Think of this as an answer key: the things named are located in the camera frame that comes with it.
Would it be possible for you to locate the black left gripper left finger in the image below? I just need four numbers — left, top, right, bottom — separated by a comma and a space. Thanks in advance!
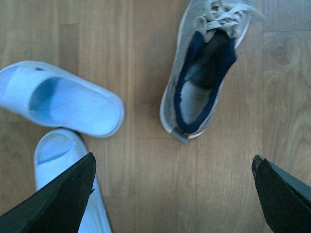
0, 152, 96, 233

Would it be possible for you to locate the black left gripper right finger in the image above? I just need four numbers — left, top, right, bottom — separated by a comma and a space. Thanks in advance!
252, 155, 311, 233

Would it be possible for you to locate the light blue slide sandal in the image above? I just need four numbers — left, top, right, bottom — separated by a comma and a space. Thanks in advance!
0, 61, 125, 138
34, 128, 112, 233

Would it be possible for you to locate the grey knit sneaker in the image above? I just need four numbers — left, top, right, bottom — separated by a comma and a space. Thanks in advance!
160, 0, 264, 143

